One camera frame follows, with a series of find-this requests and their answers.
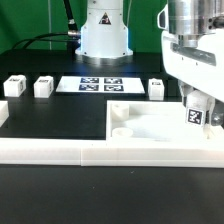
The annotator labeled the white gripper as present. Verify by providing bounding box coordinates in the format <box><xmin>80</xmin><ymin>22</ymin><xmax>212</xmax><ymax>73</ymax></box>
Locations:
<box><xmin>161</xmin><ymin>29</ymin><xmax>224</xmax><ymax>126</ymax></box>

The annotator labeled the white square table top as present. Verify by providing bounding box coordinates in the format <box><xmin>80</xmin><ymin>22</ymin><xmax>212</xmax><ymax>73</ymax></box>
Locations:
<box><xmin>106</xmin><ymin>101</ymin><xmax>224</xmax><ymax>142</ymax></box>

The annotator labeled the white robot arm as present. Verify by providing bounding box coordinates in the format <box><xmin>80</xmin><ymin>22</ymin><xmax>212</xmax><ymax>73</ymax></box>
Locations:
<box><xmin>76</xmin><ymin>0</ymin><xmax>224</xmax><ymax>127</ymax></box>

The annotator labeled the white marker tag plate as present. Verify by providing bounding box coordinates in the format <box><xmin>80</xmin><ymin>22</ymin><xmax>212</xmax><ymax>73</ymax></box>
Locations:
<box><xmin>56</xmin><ymin>76</ymin><xmax>145</xmax><ymax>94</ymax></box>

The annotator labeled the white U-shaped obstacle fence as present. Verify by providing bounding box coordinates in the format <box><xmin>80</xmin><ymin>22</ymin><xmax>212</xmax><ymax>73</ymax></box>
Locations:
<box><xmin>0</xmin><ymin>100</ymin><xmax>224</xmax><ymax>169</ymax></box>

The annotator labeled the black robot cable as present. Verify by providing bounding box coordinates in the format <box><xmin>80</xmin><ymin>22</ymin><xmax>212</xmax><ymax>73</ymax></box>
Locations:
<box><xmin>11</xmin><ymin>0</ymin><xmax>83</xmax><ymax>51</ymax></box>

